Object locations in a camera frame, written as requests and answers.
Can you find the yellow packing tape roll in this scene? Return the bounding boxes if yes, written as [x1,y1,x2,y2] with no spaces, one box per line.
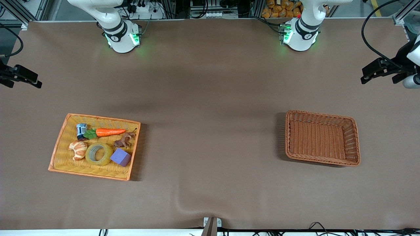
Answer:
[85,142,114,166]

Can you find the small blue printed can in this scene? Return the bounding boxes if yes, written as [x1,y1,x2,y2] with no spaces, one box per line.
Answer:
[76,123,89,141]

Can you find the brown wicker basket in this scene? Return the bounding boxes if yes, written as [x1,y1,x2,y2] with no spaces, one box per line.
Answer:
[284,110,361,167]

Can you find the toy croissant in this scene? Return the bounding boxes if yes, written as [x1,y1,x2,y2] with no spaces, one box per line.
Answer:
[69,141,88,161]

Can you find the yellow wicker tray orange rim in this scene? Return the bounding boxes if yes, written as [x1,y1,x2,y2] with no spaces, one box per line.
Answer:
[48,113,141,181]

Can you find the orange toy carrot green leaves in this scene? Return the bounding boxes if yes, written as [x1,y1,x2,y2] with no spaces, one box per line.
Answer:
[83,128,127,139]

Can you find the bag of orange snacks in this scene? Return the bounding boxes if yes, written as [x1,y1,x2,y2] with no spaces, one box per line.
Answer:
[262,0,303,19]

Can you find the brown toy lion figure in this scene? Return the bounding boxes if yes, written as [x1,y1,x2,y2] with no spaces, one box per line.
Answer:
[114,128,137,148]

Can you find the purple foam cube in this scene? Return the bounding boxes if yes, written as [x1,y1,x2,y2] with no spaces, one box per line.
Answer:
[110,148,132,167]

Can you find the white power strip with plugs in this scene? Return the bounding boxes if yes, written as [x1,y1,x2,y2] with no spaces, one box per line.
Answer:
[126,0,164,19]

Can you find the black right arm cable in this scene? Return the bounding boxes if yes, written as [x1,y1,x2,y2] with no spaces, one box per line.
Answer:
[0,23,24,59]

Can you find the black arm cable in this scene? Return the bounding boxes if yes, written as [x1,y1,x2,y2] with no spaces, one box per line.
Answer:
[0,23,24,59]
[361,0,403,70]

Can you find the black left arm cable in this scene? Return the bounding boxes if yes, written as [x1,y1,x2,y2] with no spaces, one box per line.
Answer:
[361,0,403,70]

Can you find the aluminium frame profile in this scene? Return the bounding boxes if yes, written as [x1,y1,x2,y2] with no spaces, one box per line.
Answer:
[0,0,50,30]
[392,0,420,26]

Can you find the metal table edge bracket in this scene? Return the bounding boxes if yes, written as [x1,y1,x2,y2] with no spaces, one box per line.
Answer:
[201,217,222,236]

